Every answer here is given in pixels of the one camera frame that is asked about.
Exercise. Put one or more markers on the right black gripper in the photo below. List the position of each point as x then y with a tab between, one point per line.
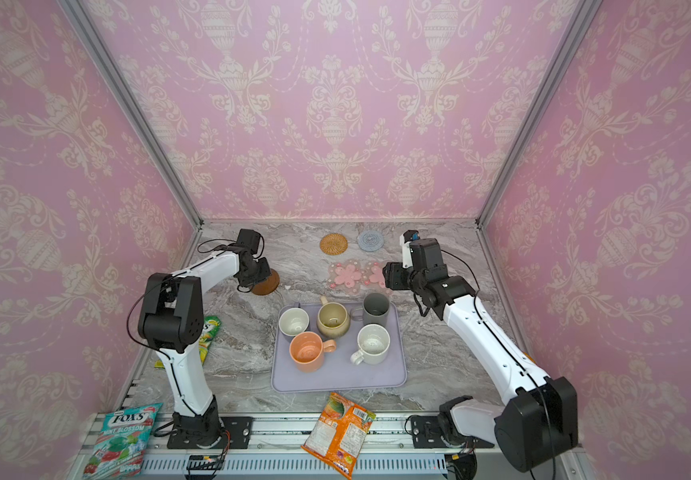
393	276

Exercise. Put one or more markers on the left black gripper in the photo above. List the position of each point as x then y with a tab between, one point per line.
261	262

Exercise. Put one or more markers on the brown wooden coaster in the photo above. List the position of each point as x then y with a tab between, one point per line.
268	286

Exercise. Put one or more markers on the pink flower coaster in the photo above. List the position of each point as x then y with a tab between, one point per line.
373	275
345	276

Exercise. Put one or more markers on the blue woven coaster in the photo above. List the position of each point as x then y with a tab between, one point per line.
370	240

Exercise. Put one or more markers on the woven rattan coaster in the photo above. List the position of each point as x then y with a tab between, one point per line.
333	244

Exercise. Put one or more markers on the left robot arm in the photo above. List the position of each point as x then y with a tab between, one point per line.
180	294

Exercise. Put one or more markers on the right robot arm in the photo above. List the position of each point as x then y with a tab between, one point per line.
539	419

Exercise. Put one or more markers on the small lavender white cup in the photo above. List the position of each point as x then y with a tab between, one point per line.
293	321

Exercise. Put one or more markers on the grey mug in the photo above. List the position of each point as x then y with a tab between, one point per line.
374	310

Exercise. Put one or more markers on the white mug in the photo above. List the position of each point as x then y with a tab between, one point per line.
373	342

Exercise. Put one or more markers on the green yellow Fox's candy bag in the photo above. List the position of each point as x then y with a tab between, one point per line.
208	339

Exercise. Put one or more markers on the beige ceramic mug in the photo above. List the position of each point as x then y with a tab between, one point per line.
333	319

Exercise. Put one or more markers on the orange pink mug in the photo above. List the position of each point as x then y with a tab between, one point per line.
307	351

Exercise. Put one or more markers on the lavender silicone tray mat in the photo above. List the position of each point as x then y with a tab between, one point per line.
337	373

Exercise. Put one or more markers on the orange snack bag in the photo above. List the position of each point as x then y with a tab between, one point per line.
339	434

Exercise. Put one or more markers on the red green Fox's candy bag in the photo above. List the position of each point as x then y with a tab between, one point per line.
119	450

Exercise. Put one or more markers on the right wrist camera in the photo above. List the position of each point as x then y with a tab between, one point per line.
406	239

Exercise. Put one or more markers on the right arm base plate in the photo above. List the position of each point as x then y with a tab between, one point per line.
427	433

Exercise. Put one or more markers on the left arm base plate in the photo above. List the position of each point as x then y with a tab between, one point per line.
233	431

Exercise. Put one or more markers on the aluminium front rail frame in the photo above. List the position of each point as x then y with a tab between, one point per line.
274	452

